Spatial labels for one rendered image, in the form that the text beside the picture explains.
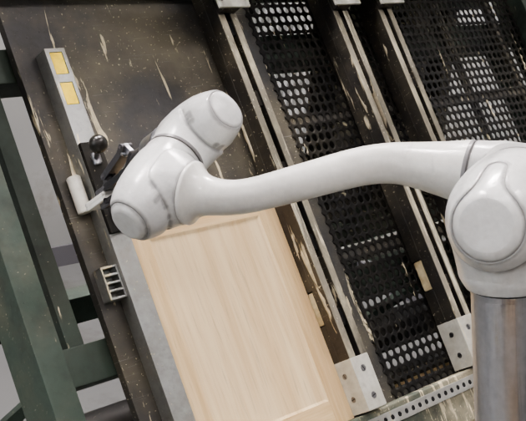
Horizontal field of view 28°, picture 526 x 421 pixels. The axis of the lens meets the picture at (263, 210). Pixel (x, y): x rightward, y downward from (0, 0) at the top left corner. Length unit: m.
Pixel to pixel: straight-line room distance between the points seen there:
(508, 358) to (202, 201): 0.51
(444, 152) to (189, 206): 0.39
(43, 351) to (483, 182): 0.96
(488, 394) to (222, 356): 0.89
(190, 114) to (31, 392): 0.63
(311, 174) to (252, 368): 0.77
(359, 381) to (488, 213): 1.12
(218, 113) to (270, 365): 0.79
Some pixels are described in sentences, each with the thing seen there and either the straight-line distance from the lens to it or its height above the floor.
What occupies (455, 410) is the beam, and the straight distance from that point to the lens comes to 2.63.
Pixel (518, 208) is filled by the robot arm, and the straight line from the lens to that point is 1.32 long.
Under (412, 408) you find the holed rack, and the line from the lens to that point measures 2.51.
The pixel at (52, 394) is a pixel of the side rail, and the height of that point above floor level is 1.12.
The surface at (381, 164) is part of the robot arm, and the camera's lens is 1.60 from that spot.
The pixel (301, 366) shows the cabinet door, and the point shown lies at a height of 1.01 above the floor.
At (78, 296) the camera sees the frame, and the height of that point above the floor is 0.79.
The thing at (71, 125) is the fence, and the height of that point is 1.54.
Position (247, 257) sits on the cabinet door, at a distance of 2.35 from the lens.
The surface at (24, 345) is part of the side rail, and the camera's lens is 1.99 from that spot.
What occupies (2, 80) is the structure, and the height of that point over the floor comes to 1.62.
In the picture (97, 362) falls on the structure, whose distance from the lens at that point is 2.12.
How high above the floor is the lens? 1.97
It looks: 16 degrees down
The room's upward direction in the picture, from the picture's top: 3 degrees clockwise
